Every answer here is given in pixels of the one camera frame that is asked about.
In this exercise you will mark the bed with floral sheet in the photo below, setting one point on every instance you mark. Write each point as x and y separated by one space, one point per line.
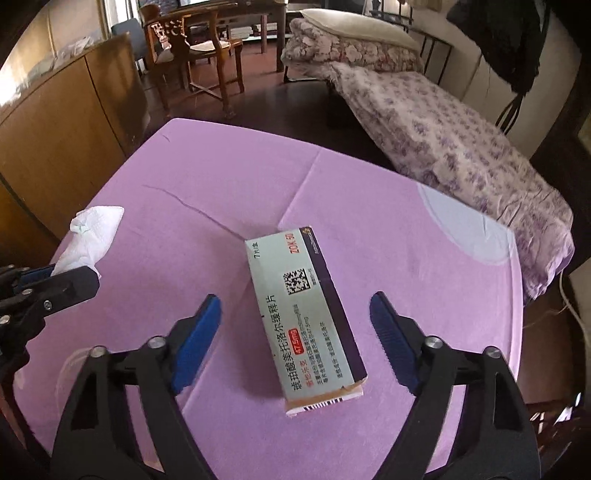
438 138

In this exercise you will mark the black metal side table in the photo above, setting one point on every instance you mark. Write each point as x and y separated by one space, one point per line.
434 50

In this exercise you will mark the folded floral quilt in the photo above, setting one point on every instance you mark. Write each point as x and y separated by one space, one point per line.
341 53

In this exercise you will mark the purple tablecloth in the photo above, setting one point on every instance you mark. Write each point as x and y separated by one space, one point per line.
207 184

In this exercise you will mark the white tissue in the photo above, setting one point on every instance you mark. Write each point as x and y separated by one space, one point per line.
92 235

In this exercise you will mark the blue chair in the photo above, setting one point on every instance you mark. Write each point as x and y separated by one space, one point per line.
127 37

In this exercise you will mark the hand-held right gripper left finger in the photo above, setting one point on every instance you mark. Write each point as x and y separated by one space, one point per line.
198 341

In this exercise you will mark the pale teal medicine box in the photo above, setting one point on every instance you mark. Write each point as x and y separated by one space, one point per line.
304 323

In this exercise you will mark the carved wooden chair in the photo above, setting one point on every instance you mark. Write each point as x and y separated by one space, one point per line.
175 41

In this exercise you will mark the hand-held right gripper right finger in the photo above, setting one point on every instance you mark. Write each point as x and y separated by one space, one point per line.
392 341

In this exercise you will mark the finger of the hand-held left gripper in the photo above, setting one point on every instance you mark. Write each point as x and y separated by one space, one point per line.
69 286
34 275

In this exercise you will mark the long wooden table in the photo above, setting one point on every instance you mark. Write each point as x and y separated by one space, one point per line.
249 11

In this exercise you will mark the black jacket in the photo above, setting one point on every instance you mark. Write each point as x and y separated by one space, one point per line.
503 37

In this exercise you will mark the white pillow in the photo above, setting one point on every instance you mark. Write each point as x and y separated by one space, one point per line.
355 25

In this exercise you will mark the dark wooden coat rack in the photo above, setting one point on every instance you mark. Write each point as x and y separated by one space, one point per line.
510 113

